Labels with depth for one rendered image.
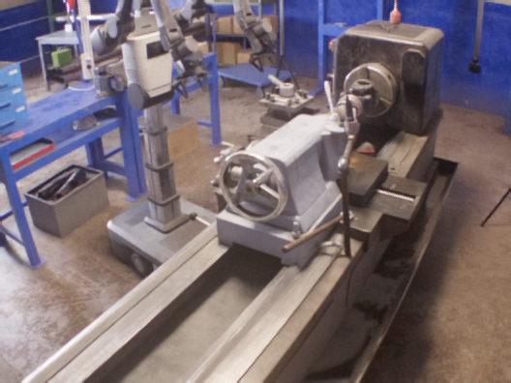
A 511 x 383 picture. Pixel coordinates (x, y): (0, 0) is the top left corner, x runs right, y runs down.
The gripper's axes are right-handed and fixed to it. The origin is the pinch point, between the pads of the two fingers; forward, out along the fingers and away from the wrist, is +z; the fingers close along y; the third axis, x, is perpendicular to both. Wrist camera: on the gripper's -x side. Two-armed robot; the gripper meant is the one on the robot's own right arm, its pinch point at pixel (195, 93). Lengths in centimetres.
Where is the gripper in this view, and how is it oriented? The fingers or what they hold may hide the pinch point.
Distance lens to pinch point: 183.8
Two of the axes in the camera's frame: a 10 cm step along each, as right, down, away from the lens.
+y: 6.4, -3.9, 6.6
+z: 4.1, 9.0, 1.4
